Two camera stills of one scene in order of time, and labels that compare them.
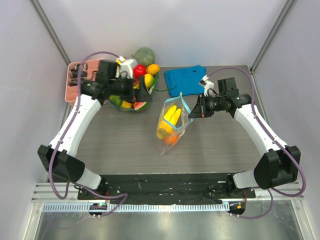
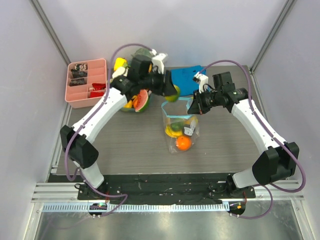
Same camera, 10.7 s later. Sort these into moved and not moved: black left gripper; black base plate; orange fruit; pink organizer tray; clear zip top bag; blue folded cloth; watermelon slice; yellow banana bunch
Moved: yellow banana bunch; black left gripper; orange fruit; clear zip top bag
Not moved: pink organizer tray; blue folded cloth; watermelon slice; black base plate
